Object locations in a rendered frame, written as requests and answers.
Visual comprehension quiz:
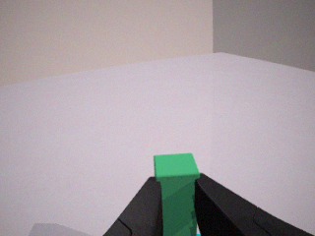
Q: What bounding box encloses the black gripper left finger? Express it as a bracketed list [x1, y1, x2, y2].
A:
[102, 177, 164, 236]

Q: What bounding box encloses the green rectangular post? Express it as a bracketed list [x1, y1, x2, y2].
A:
[154, 152, 200, 236]

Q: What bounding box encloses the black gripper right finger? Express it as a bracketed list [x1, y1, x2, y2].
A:
[194, 173, 314, 236]

